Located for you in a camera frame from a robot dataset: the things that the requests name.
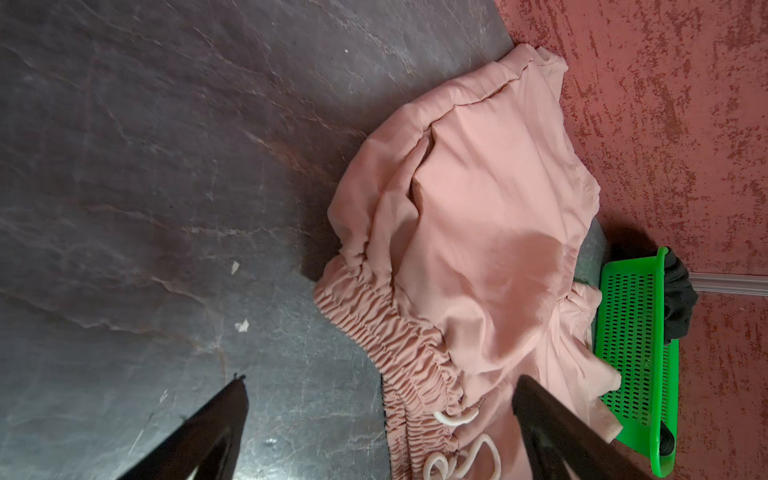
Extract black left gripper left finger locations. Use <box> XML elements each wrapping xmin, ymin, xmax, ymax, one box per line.
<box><xmin>122</xmin><ymin>375</ymin><xmax>249</xmax><ymax>480</ymax></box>

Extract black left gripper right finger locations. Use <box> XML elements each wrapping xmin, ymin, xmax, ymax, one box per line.
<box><xmin>512</xmin><ymin>375</ymin><xmax>648</xmax><ymax>480</ymax></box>

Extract pink drawstring shorts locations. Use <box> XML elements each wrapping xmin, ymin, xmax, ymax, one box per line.
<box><xmin>314</xmin><ymin>44</ymin><xmax>621</xmax><ymax>479</ymax></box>

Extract black shorts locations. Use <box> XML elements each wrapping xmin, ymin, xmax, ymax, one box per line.
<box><xmin>656</xmin><ymin>247</ymin><xmax>700</xmax><ymax>457</ymax></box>

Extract green plastic basket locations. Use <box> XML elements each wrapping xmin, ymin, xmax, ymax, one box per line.
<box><xmin>594</xmin><ymin>247</ymin><xmax>680</xmax><ymax>478</ymax></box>

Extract right aluminium corner post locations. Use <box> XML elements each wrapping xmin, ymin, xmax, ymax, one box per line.
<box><xmin>690</xmin><ymin>273</ymin><xmax>768</xmax><ymax>297</ymax></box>

